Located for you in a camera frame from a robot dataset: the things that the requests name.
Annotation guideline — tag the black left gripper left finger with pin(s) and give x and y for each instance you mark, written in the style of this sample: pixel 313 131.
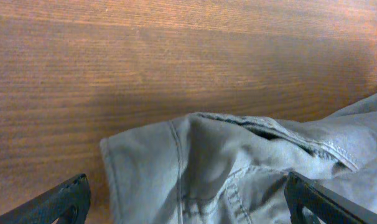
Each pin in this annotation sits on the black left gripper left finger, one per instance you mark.
pixel 68 202

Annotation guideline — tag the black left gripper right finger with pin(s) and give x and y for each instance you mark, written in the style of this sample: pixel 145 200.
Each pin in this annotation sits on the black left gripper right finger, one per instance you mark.
pixel 311 203

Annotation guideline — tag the grey shorts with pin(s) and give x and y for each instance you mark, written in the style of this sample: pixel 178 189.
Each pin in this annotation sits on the grey shorts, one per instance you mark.
pixel 220 168

